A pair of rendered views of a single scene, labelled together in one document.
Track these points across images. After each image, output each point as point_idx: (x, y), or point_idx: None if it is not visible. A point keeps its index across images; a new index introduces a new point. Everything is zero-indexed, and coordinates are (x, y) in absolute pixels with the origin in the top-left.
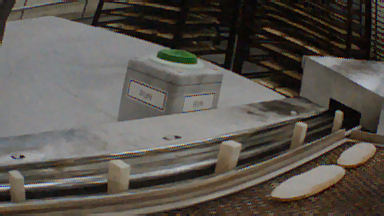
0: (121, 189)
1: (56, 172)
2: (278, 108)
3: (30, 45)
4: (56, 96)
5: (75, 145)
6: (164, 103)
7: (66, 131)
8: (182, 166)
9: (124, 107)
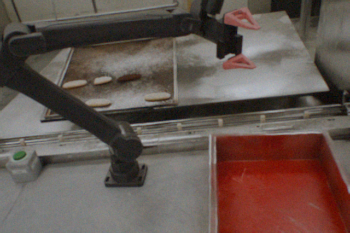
0: None
1: None
2: (0, 154)
3: None
4: (21, 211)
5: (97, 143)
6: (37, 158)
7: (91, 149)
8: (71, 141)
9: (33, 173)
